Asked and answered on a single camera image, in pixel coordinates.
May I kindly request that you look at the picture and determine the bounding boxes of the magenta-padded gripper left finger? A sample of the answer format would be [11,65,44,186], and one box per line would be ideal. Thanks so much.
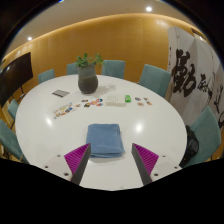
[43,143,92,186]

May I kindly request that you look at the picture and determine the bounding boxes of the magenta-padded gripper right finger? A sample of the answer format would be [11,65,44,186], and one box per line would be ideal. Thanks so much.
[130,143,183,186]

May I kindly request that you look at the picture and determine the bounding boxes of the blue towel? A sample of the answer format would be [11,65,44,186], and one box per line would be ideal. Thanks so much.
[85,123,126,159]

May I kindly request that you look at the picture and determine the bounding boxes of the black bag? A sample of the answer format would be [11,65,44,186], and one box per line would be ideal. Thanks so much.
[179,124,200,168]

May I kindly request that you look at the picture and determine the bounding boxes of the colourful sticker sheet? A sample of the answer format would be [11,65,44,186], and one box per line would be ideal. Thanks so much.
[51,101,74,119]

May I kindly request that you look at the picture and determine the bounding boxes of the white flat box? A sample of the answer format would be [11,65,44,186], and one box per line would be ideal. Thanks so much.
[105,94,127,107]

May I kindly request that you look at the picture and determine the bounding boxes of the grey card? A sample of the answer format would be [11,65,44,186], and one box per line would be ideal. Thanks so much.
[51,89,71,98]

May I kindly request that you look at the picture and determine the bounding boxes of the potted plant in grey pot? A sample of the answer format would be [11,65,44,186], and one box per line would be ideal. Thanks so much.
[75,52,104,95]

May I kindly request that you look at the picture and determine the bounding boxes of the group of teal chairs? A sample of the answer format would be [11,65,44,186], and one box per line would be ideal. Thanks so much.
[0,59,223,168]

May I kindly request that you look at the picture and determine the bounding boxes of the white calligraphy folding screen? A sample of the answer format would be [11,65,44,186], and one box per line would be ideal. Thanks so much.
[165,25,224,134]

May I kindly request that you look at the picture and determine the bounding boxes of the ceiling spot lights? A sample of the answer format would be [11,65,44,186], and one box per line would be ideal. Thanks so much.
[26,5,154,42]

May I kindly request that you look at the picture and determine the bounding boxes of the black wall screen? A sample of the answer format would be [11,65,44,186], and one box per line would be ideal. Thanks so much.
[0,51,34,108]

